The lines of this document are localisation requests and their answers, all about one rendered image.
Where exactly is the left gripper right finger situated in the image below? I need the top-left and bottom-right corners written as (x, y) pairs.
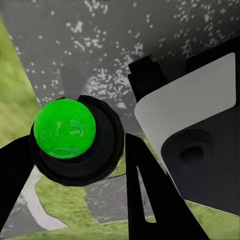
top-left (125, 133), bottom-right (210, 240)

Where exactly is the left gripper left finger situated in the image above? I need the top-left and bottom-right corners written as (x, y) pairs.
top-left (0, 135), bottom-right (36, 233)

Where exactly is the insectifuge atomizer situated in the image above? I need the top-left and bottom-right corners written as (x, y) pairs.
top-left (29, 65), bottom-right (124, 187)

